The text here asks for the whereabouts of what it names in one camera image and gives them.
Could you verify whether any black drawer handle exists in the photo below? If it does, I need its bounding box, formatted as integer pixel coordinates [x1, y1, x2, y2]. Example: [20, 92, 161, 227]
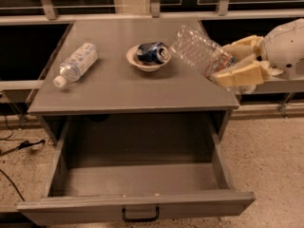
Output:
[122, 206, 160, 223]

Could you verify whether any metal railing frame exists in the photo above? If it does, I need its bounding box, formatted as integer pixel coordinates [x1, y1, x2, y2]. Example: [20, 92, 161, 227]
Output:
[0, 0, 304, 119]

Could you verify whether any grey cabinet with top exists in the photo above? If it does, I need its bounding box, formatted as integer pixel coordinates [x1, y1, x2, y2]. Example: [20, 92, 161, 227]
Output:
[27, 17, 240, 145]

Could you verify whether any white ceramic bowl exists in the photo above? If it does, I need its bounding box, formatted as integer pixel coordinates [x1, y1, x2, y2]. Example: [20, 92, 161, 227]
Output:
[126, 46, 172, 72]

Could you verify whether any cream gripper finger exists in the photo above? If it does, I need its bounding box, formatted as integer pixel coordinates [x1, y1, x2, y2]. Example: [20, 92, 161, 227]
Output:
[211, 61, 270, 87]
[223, 35, 263, 61]

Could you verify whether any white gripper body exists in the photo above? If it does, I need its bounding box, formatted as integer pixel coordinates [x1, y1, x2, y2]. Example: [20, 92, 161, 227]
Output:
[260, 18, 304, 79]

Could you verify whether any black cable on floor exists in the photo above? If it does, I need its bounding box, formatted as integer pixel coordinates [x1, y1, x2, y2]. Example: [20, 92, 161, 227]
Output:
[0, 111, 47, 203]

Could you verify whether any white labelled water bottle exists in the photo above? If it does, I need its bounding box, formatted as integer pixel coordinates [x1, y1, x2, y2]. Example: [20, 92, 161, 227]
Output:
[53, 43, 98, 87]

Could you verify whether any grey open top drawer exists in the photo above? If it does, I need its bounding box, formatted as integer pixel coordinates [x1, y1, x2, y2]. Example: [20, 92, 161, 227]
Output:
[18, 112, 256, 226]

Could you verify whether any crushed blue soda can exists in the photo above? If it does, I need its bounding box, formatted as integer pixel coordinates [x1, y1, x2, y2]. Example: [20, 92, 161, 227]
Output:
[136, 42, 169, 64]

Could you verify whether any clear water bottle red label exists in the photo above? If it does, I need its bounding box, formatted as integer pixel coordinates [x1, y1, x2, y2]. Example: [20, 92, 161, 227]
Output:
[170, 24, 257, 95]

